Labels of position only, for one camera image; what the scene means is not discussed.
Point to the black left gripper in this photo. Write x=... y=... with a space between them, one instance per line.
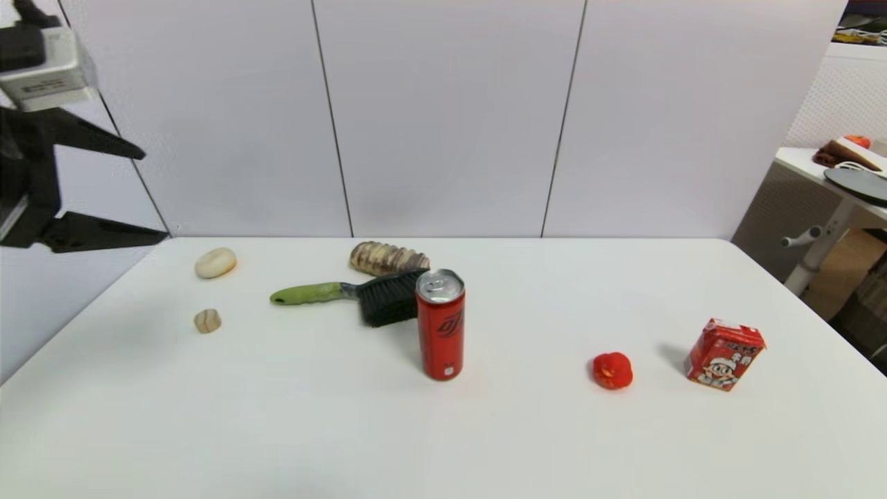
x=24 y=180

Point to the pale oval bun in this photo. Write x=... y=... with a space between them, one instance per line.
x=215 y=263

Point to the brown striped bread roll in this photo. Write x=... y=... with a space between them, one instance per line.
x=384 y=256

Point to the red soda can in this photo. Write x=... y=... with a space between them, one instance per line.
x=441 y=333

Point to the red toy tomato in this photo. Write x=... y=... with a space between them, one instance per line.
x=612 y=371

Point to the red cartoon drink carton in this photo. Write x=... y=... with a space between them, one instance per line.
x=724 y=355

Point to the white side table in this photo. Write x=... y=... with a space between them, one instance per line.
x=824 y=239

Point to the brown cardboard box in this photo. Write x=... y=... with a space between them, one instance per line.
x=849 y=267

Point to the small red fruit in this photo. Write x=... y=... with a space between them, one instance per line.
x=857 y=141

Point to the black round disc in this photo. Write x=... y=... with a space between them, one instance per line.
x=859 y=186

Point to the cluttered shelf with yellow items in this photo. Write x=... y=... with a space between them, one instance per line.
x=863 y=31

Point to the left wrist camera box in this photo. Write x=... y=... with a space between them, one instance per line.
x=48 y=80

